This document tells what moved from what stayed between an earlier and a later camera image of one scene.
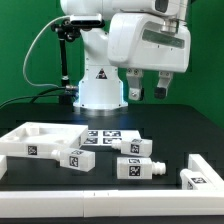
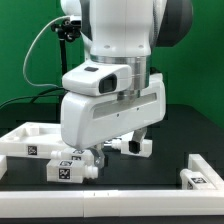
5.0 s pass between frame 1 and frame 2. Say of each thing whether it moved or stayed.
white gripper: moved
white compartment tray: stayed
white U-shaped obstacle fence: stayed
